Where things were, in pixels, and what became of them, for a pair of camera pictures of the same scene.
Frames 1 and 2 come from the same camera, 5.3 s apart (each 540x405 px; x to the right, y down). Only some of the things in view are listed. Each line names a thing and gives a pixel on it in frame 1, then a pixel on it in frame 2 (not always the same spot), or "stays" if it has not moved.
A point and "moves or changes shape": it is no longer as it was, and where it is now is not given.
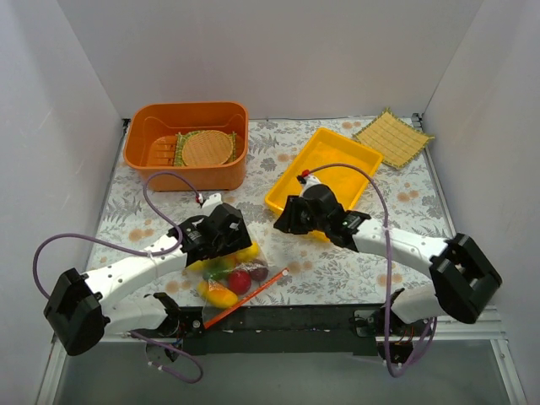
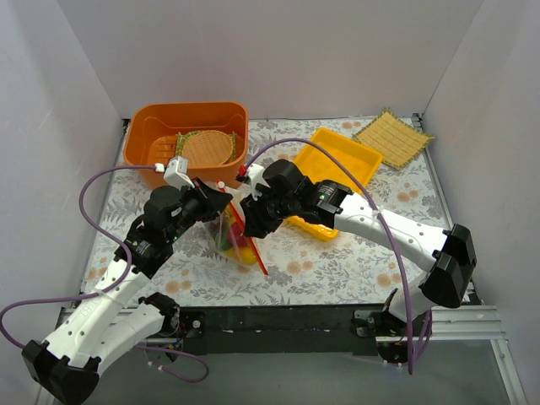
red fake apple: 240,281 moves or changes shape
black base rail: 278,331 stays
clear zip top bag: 228,283 moves or changes shape
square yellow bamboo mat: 398,143 stays
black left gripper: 238,235 → 204,201
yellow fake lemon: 249,254 stays
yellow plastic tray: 332,159 stays
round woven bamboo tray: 206,148 stays
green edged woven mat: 180,137 stays
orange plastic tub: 188,146 stays
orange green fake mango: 218,267 moves or changes shape
